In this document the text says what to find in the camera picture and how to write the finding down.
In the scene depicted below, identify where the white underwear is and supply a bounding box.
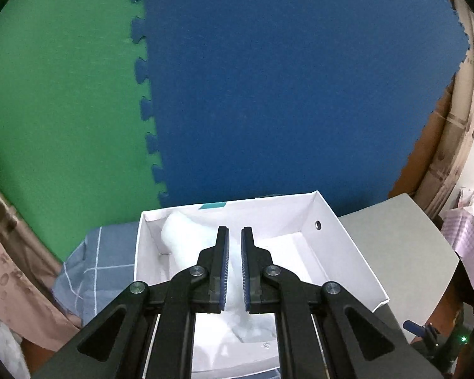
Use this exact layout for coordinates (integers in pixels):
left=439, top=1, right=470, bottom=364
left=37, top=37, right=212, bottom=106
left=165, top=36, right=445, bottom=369
left=161, top=211, right=277, bottom=345

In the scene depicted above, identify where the blue checked cloth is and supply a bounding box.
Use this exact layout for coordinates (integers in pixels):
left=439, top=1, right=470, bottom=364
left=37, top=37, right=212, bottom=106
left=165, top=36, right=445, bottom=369
left=52, top=222, right=138, bottom=325

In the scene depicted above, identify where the white patterned bedsheet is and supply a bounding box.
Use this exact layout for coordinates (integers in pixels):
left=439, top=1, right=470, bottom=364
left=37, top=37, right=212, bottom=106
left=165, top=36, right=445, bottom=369
left=0, top=320, right=30, bottom=379

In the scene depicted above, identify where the beige floral curtain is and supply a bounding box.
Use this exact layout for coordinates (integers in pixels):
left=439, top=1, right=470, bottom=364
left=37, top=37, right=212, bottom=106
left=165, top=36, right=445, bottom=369
left=0, top=193, right=81, bottom=352

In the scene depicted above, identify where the white XINCCI shoe box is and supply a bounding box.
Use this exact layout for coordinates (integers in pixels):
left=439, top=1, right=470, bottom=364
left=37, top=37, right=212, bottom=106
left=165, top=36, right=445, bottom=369
left=133, top=190, right=391, bottom=376

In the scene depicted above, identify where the wooden wardrobe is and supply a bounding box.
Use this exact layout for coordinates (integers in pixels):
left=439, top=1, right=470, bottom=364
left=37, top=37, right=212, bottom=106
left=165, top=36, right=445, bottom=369
left=389, top=82, right=456, bottom=199

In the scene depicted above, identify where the green foam mat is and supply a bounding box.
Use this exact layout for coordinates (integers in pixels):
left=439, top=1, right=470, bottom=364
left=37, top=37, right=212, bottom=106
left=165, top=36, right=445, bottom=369
left=0, top=0, right=166, bottom=259

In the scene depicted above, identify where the blue foam mat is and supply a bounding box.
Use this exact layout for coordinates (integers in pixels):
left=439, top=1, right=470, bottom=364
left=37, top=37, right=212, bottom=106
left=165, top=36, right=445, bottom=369
left=131, top=0, right=469, bottom=215

